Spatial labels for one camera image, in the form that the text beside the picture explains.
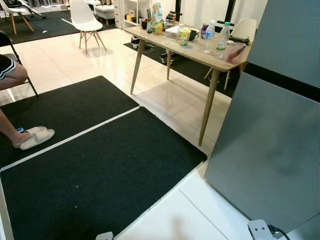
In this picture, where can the white square plate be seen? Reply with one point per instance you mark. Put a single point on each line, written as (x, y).
(172, 30)

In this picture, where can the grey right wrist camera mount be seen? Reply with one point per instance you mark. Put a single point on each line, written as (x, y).
(259, 230)

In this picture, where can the white shelf unit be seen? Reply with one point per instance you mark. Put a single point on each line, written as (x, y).
(119, 12)

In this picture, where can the person in black shorts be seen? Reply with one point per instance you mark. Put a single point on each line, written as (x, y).
(15, 75)

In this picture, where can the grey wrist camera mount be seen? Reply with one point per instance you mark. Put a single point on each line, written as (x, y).
(259, 230)
(104, 236)

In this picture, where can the grey steel fridge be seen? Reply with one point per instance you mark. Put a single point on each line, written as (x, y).
(270, 135)

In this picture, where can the yellow noodle cup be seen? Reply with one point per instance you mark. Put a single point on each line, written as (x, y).
(184, 37)

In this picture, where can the black metal chair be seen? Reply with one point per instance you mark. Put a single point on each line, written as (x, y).
(29, 81)

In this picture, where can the water bottle blue label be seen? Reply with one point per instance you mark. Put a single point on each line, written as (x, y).
(209, 37)

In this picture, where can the beige slipper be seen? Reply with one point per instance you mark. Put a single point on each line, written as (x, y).
(36, 130)
(40, 139)

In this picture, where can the purple drink can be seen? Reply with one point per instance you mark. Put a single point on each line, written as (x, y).
(204, 31)

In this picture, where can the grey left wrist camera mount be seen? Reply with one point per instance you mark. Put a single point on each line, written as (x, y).
(104, 236)

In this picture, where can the colourful snack packet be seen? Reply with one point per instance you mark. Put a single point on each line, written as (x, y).
(157, 17)

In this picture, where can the black mug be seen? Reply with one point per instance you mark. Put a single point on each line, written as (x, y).
(194, 35)

